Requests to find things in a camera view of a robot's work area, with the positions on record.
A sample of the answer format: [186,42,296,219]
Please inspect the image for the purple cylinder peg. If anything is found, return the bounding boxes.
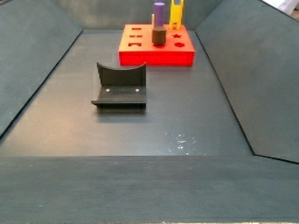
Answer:
[153,2,164,27]

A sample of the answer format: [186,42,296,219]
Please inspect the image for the tall yellow arch block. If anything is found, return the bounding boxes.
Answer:
[169,0,184,30]

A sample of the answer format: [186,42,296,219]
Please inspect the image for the black curved bracket stand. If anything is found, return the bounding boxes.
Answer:
[90,64,146,107]

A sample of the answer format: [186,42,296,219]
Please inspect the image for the dark brown hexagonal peg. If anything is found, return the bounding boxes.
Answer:
[152,26,165,46]

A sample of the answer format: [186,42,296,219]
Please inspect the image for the red shape-sorter board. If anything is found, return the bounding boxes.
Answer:
[117,24,194,67]

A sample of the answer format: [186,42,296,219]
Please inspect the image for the short yellow cylinder peg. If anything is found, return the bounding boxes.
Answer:
[150,14,154,28]

